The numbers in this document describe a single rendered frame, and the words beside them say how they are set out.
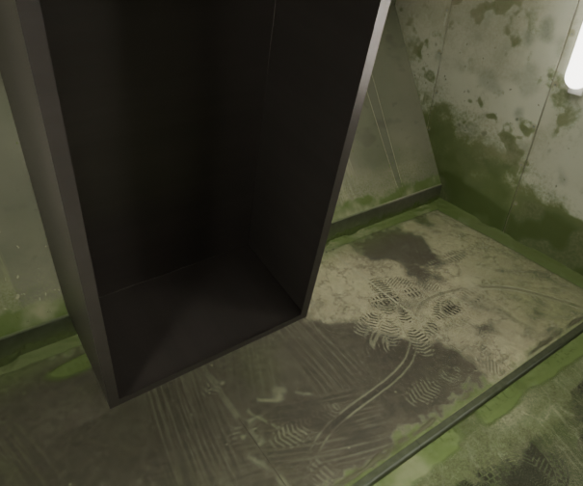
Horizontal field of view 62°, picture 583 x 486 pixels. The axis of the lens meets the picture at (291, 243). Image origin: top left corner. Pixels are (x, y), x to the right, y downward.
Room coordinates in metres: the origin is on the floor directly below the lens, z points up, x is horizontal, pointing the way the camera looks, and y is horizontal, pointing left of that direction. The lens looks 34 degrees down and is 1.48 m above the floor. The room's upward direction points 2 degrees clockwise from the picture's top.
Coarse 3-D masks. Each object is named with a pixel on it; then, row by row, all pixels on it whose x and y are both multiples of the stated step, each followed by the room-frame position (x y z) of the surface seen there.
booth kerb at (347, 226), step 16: (416, 192) 2.54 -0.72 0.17; (432, 192) 2.62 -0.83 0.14; (368, 208) 2.32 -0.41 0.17; (384, 208) 2.39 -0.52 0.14; (400, 208) 2.46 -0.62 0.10; (336, 224) 2.18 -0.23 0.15; (352, 224) 2.25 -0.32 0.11; (368, 224) 2.32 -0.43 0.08; (48, 320) 1.36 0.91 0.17; (64, 320) 1.38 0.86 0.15; (16, 336) 1.28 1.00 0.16; (32, 336) 1.31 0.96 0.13; (48, 336) 1.34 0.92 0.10; (64, 336) 1.37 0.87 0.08; (0, 352) 1.24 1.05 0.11; (16, 352) 1.27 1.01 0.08
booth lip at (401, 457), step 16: (576, 336) 1.55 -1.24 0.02; (544, 352) 1.43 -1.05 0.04; (528, 368) 1.34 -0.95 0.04; (496, 384) 1.25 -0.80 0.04; (480, 400) 1.17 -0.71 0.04; (464, 416) 1.11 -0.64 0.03; (432, 432) 1.03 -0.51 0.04; (416, 448) 0.97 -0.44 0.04; (384, 464) 0.91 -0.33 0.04; (400, 464) 0.92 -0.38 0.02; (368, 480) 0.85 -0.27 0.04
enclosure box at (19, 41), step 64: (0, 0) 0.69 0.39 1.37; (64, 0) 0.97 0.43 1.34; (128, 0) 1.04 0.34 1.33; (192, 0) 1.13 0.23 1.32; (256, 0) 1.22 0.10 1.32; (320, 0) 1.12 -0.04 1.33; (384, 0) 0.95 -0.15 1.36; (0, 64) 0.88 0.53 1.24; (64, 64) 0.98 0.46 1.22; (128, 64) 1.06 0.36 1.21; (192, 64) 1.15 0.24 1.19; (256, 64) 1.26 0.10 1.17; (320, 64) 1.11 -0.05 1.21; (64, 128) 0.64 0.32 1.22; (128, 128) 1.08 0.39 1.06; (192, 128) 1.18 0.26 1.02; (256, 128) 1.30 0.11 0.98; (320, 128) 1.10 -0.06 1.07; (64, 192) 0.65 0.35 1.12; (128, 192) 1.10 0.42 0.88; (192, 192) 1.21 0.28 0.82; (256, 192) 1.34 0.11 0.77; (320, 192) 1.09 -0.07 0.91; (64, 256) 0.79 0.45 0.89; (128, 256) 1.13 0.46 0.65; (192, 256) 1.26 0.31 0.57; (256, 256) 1.34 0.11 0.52; (320, 256) 1.07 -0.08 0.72; (128, 320) 1.02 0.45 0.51; (192, 320) 1.05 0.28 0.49; (256, 320) 1.08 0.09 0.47; (128, 384) 0.83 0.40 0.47
